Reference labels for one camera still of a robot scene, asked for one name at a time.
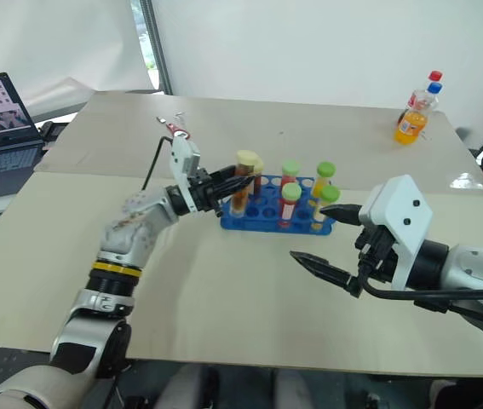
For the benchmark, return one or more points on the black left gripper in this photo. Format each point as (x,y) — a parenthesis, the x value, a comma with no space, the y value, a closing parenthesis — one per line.
(202,192)

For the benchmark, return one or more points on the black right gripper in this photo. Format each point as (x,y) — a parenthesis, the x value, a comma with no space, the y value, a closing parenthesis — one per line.
(377,251)

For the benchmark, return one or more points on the brown tube with cream cap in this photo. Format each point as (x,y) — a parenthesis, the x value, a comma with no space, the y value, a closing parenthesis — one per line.
(241,200)
(259,167)

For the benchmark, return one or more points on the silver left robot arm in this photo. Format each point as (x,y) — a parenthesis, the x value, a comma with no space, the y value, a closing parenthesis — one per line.
(126,238)

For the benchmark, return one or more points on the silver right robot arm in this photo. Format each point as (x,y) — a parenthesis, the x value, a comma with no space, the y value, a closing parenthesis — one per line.
(471,264)

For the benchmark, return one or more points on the blue test tube rack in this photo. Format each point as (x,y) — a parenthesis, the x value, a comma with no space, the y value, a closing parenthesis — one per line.
(262,213)

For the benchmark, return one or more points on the yellow tube with green cap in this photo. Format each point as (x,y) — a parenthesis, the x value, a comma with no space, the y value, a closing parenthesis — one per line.
(329,194)
(325,169)

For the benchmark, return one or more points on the red tube with green cap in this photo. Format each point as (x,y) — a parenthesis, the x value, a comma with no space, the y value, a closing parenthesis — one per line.
(290,168)
(291,192)

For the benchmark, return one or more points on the orange soda bottle blue cap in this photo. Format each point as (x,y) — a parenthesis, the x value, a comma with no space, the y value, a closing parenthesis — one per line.
(411,125)

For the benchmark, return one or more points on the cola bottle red cap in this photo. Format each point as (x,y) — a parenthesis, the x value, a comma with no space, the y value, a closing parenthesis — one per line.
(418,100)

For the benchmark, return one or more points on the small black device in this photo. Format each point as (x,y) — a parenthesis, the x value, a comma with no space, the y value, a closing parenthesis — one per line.
(53,130)

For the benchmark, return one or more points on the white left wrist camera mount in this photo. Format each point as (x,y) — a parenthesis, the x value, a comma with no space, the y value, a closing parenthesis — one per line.
(181,157)

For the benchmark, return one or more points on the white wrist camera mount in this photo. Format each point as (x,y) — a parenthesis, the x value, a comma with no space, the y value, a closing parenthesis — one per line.
(181,157)
(398,209)

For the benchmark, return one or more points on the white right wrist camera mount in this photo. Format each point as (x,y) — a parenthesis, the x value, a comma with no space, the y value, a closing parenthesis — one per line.
(398,209)

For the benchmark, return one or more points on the dark window frame post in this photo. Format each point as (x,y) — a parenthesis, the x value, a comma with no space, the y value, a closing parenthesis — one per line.
(156,42)

